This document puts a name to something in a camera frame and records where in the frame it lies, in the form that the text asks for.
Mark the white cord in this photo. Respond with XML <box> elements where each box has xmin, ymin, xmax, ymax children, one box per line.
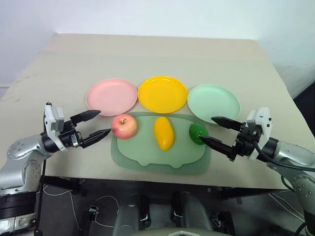
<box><xmin>43</xmin><ymin>184</ymin><xmax>124</xmax><ymax>229</ymax></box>

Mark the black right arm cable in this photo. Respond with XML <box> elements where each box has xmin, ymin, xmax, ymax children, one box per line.
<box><xmin>253</xmin><ymin>141</ymin><xmax>315</xmax><ymax>173</ymax></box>

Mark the light green plate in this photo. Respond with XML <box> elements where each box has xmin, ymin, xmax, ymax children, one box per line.
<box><xmin>187</xmin><ymin>84</ymin><xmax>241</xmax><ymax>124</ymax></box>

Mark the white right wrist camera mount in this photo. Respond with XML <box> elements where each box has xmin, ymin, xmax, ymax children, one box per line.
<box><xmin>246</xmin><ymin>106</ymin><xmax>272</xmax><ymax>162</ymax></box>

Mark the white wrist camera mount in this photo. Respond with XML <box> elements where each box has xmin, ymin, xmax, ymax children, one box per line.
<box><xmin>43</xmin><ymin>101</ymin><xmax>67</xmax><ymax>151</ymax></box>
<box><xmin>246</xmin><ymin>106</ymin><xmax>272</xmax><ymax>162</ymax></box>

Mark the yellow plate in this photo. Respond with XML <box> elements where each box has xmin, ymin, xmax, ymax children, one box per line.
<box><xmin>137</xmin><ymin>76</ymin><xmax>188</xmax><ymax>114</ymax></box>

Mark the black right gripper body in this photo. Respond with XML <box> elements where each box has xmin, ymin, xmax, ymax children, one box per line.
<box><xmin>231</xmin><ymin>122</ymin><xmax>262</xmax><ymax>157</ymax></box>

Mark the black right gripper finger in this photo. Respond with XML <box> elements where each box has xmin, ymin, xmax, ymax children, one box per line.
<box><xmin>198</xmin><ymin>135</ymin><xmax>237</xmax><ymax>162</ymax></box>
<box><xmin>211</xmin><ymin>117</ymin><xmax>243</xmax><ymax>131</ymax></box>

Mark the pink plate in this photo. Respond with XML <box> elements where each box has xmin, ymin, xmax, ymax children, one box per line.
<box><xmin>86</xmin><ymin>78</ymin><xmax>138</xmax><ymax>117</ymax></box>

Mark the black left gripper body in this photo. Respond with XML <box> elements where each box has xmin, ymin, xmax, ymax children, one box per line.
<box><xmin>58</xmin><ymin>119</ymin><xmax>83</xmax><ymax>148</ymax></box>

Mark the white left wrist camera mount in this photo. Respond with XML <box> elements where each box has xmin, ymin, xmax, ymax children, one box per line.
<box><xmin>43</xmin><ymin>101</ymin><xmax>67</xmax><ymax>151</ymax></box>

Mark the green translucent tray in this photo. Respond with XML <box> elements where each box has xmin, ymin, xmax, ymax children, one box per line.
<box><xmin>110</xmin><ymin>111</ymin><xmax>213</xmax><ymax>176</ymax></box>

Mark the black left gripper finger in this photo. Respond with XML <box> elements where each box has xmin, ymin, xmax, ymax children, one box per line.
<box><xmin>70</xmin><ymin>110</ymin><xmax>102</xmax><ymax>127</ymax></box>
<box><xmin>80</xmin><ymin>128</ymin><xmax>113</xmax><ymax>149</ymax></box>

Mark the grey robot leg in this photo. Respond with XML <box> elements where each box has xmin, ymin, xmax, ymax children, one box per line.
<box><xmin>113</xmin><ymin>194</ymin><xmax>148</xmax><ymax>236</ymax></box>
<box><xmin>172</xmin><ymin>191</ymin><xmax>214</xmax><ymax>236</ymax></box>

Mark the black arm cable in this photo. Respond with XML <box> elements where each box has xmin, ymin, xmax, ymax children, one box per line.
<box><xmin>34</xmin><ymin>157</ymin><xmax>47</xmax><ymax>236</ymax></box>
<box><xmin>253</xmin><ymin>141</ymin><xmax>315</xmax><ymax>173</ymax></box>

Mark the green round fruit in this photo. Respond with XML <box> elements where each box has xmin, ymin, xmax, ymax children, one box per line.
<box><xmin>189</xmin><ymin>123</ymin><xmax>209</xmax><ymax>146</ymax></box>

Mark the red apple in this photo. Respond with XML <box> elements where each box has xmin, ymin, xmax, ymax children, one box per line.
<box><xmin>111</xmin><ymin>114</ymin><xmax>138</xmax><ymax>140</ymax></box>

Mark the yellow mango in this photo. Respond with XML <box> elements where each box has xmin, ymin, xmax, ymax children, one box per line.
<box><xmin>153</xmin><ymin>117</ymin><xmax>175</xmax><ymax>151</ymax></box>

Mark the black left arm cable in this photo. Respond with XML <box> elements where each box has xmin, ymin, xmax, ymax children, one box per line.
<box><xmin>34</xmin><ymin>157</ymin><xmax>47</xmax><ymax>236</ymax></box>

